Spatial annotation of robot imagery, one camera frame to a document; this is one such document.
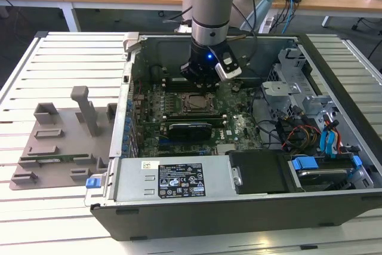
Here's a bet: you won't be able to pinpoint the CPU socket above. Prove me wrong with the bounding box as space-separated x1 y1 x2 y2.
180 90 218 115

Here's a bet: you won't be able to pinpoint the silver chipset heatsink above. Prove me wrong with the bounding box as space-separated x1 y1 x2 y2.
217 144 236 156

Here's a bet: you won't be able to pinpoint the metal socket cover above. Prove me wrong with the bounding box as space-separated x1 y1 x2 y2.
182 92 216 112

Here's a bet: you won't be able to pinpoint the hard disk in blue carrier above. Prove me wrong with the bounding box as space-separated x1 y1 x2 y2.
291 155 363 192

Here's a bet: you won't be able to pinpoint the grey parts rack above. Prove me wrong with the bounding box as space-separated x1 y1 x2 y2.
8 86 119 191

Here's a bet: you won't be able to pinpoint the metal drive cage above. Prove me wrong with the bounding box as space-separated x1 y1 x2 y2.
261 47 341 118

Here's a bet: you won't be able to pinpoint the black graphics card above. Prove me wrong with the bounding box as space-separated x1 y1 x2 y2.
167 122 213 142

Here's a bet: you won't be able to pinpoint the white power strip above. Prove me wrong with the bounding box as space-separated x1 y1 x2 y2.
258 16 275 34

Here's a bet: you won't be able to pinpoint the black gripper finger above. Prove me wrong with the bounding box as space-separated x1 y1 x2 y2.
207 80 223 95
180 63 209 95

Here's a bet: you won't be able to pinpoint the blue hanging cable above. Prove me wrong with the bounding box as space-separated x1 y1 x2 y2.
282 0 295 33

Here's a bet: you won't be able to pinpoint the grey case latch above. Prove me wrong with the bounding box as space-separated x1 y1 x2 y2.
122 32 141 54

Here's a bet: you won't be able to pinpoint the cable with metal sleeve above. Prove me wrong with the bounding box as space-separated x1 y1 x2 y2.
162 5 193 24

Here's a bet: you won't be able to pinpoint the black wire loop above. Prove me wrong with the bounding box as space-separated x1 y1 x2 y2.
251 87 284 148

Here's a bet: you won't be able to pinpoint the yellow red power wires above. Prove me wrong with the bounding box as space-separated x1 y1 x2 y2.
283 125 320 151

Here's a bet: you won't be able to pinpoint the black RAM slot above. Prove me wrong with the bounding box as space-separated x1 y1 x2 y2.
163 78 187 87
163 110 224 118
162 115 226 123
163 84 204 93

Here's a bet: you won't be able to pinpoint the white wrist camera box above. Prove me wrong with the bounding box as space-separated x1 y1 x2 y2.
208 45 243 82

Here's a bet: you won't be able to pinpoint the black office chair base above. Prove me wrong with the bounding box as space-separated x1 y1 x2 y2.
351 16 382 37

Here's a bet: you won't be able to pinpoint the green motherboard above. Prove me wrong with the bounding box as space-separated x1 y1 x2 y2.
130 80 263 158

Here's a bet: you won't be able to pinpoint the orange flat wire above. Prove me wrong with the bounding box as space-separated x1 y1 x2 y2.
333 125 343 155

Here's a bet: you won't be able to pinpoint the silver CPU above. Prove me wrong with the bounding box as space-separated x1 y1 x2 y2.
189 95 210 110

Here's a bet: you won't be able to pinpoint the black PC case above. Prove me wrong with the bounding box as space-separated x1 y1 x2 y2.
84 32 382 241

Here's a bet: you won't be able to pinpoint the grey power supply unit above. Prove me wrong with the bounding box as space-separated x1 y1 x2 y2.
103 155 236 202

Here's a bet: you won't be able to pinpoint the black plastic shroud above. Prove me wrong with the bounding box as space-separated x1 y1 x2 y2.
228 150 302 195

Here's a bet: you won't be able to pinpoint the blue flat wire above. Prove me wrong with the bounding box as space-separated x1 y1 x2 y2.
321 120 340 160

